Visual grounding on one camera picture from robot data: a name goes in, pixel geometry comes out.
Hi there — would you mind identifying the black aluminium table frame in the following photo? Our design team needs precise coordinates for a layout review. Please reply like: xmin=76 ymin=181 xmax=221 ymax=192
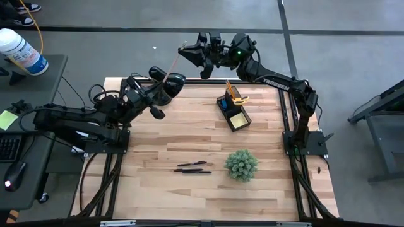
xmin=71 ymin=77 xmax=340 ymax=227

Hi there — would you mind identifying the yellow cable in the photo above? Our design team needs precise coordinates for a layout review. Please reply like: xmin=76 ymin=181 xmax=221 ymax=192
xmin=18 ymin=0 xmax=44 ymax=73

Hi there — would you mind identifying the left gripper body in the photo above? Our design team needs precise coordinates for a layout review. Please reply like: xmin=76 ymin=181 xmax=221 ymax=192
xmin=121 ymin=75 xmax=152 ymax=111

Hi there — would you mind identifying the black keyboard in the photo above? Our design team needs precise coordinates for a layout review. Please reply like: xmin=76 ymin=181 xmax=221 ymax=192
xmin=0 ymin=134 xmax=22 ymax=163

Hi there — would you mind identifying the person's foot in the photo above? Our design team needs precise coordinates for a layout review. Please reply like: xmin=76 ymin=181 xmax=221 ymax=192
xmin=14 ymin=1 xmax=42 ymax=15
xmin=11 ymin=15 xmax=35 ymax=28

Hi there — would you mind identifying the grey side desk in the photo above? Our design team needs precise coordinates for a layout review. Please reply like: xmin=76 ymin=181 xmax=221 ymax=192
xmin=0 ymin=53 xmax=69 ymax=211

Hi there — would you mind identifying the succulent plant in patterned pot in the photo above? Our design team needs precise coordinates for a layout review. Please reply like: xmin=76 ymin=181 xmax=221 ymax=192
xmin=224 ymin=149 xmax=259 ymax=183

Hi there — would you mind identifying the green sticky note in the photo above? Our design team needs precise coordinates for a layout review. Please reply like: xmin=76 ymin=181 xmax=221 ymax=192
xmin=0 ymin=110 xmax=19 ymax=131

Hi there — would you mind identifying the small black clamp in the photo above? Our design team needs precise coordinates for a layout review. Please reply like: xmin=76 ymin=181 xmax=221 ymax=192
xmin=11 ymin=99 xmax=35 ymax=115

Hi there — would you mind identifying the black mesh desk organizer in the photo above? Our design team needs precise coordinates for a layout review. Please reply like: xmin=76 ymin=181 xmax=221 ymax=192
xmin=216 ymin=86 xmax=253 ymax=132

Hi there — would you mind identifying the white wipes canister blue label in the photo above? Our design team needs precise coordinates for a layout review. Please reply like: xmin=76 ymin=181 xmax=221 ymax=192
xmin=0 ymin=28 xmax=50 ymax=76

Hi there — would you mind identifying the black computer mouse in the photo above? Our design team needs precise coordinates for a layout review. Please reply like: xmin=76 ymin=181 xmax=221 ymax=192
xmin=3 ymin=160 xmax=28 ymax=192

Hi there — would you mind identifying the black gooseneck desk lamp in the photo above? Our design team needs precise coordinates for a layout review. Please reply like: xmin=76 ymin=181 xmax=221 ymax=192
xmin=148 ymin=66 xmax=186 ymax=107

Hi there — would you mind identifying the yellow sticky note pad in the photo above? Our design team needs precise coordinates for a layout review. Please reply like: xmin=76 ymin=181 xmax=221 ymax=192
xmin=230 ymin=112 xmax=249 ymax=129

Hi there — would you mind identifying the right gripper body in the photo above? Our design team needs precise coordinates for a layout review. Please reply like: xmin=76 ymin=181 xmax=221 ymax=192
xmin=197 ymin=31 xmax=236 ymax=67

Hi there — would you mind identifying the dark metal side table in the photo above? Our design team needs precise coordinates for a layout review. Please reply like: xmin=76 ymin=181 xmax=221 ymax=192
xmin=347 ymin=78 xmax=404 ymax=183

